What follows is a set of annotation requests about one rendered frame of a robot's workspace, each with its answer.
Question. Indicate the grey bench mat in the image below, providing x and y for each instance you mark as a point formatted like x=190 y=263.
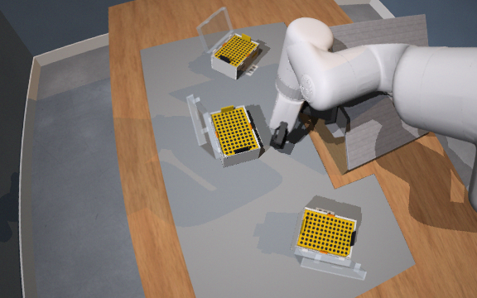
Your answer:
x=235 y=224

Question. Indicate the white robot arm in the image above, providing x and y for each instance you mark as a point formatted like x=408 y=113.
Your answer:
x=434 y=88

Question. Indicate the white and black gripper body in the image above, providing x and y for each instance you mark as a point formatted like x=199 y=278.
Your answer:
x=285 y=110

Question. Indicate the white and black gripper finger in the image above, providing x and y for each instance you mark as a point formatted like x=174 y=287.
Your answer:
x=279 y=141

